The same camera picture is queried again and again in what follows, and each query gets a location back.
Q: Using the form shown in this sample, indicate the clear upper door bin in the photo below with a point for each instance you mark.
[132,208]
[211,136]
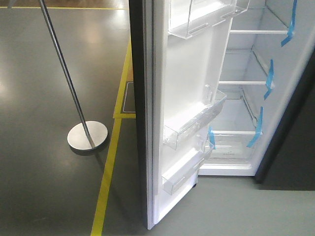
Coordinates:
[188,18]

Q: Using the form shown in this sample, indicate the clear middle door bin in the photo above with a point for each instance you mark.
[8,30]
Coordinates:
[186,123]

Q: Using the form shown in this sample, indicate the metal floor stand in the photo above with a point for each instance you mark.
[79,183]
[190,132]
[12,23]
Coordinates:
[87,135]

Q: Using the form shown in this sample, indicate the clear lower door bin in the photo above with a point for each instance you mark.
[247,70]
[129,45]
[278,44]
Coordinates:
[188,161]

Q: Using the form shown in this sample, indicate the blue tape strip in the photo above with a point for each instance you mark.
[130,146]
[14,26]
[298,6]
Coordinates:
[269,80]
[258,130]
[211,137]
[290,32]

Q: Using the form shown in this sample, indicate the clear door bin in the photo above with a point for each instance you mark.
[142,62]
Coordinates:
[188,161]
[186,123]
[188,18]

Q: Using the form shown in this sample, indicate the dark grey fridge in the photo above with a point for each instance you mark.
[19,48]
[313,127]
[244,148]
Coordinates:
[255,38]

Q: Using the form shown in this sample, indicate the fridge door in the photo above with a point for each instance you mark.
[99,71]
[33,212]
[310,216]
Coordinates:
[169,75]

